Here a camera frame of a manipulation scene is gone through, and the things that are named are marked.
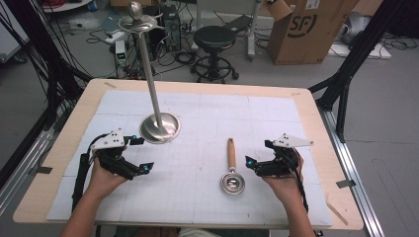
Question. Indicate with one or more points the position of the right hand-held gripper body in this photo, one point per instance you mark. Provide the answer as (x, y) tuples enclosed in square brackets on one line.
[(280, 161)]

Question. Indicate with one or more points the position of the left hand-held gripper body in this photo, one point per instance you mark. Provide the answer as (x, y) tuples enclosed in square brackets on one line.
[(110, 140)]

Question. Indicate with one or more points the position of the person's right hand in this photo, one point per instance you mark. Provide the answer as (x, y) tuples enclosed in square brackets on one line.
[(283, 187)]

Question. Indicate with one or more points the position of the person's left hand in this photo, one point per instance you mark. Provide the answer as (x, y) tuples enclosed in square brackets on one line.
[(102, 181)]

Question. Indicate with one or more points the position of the tall stainless steel stand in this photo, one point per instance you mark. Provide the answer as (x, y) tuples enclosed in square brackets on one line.
[(150, 79)]

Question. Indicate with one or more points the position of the white grid mat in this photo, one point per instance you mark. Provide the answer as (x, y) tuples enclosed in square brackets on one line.
[(204, 112)]

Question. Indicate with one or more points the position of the grey tape piece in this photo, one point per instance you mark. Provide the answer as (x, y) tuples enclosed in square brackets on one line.
[(44, 170), (346, 183)]

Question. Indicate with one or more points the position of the thin wooden stick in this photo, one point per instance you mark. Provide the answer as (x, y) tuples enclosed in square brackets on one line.
[(336, 213)]

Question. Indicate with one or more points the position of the white power supply unit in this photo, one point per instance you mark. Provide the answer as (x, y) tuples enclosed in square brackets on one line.
[(121, 52)]

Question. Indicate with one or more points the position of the brown cardboard box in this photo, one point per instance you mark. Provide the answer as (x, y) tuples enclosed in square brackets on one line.
[(303, 36)]

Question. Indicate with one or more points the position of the black computer tower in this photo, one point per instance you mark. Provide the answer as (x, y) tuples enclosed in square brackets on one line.
[(172, 28)]

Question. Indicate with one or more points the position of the black round stool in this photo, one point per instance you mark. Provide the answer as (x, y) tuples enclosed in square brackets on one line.
[(214, 38)]

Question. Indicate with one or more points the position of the black flat device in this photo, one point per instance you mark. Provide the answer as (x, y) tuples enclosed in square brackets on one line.
[(237, 23)]

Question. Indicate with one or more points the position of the white flat board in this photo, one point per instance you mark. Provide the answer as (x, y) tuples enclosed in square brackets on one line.
[(362, 52)]

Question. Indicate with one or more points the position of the aluminium rail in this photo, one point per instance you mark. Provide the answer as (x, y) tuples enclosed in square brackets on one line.
[(23, 174), (355, 177)]

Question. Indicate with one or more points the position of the black metal frame strut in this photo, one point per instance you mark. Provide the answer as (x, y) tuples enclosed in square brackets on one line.
[(49, 65), (355, 56)]

